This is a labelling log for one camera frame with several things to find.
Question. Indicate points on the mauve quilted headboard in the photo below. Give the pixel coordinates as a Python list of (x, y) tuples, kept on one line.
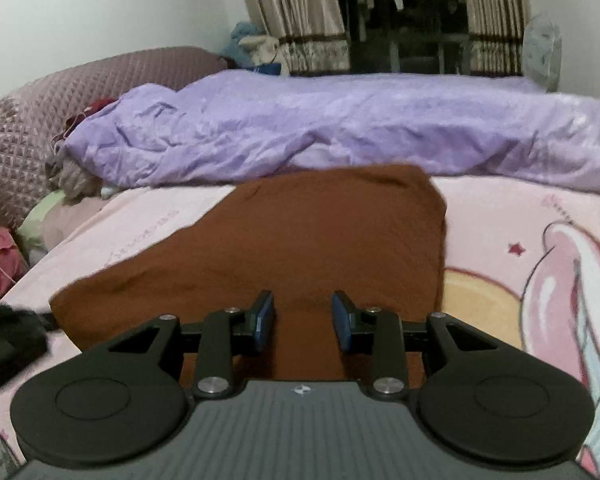
[(35, 120)]

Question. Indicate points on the purple quilt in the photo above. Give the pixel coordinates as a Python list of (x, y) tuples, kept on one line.
[(340, 120)]

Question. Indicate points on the pink printed bedsheet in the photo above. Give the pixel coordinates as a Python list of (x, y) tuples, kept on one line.
[(505, 240)]

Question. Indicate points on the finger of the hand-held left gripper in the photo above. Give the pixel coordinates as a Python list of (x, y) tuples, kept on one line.
[(27, 317)]

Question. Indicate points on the beige striped curtain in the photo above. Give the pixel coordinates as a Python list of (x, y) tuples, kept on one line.
[(295, 10), (495, 15)]

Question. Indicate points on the plastic-covered standing fan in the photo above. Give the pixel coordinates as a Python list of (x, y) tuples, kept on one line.
[(544, 52)]

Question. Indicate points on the green pillow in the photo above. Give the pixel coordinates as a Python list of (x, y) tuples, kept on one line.
[(35, 222)]

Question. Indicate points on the cream plush toy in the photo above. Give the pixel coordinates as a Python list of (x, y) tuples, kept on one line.
[(266, 52)]

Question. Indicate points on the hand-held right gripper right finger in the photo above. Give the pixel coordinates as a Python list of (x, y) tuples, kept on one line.
[(341, 322)]

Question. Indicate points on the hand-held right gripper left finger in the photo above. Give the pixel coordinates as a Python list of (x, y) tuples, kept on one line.
[(265, 322)]

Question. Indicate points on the dark window with hanging clothes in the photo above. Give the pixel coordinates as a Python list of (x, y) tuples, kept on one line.
[(405, 15)]

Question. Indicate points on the dark red cloth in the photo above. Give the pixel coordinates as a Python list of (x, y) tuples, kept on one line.
[(92, 110)]

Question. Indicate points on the small blue box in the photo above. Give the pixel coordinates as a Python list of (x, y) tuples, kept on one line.
[(267, 68)]

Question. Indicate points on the brown jacket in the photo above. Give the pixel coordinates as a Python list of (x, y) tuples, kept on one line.
[(305, 240)]

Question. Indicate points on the grey-brown crumpled cloth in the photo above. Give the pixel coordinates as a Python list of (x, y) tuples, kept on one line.
[(75, 177)]

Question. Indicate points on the pink-red crumpled cloth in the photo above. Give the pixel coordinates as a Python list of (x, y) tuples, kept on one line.
[(0, 265)]

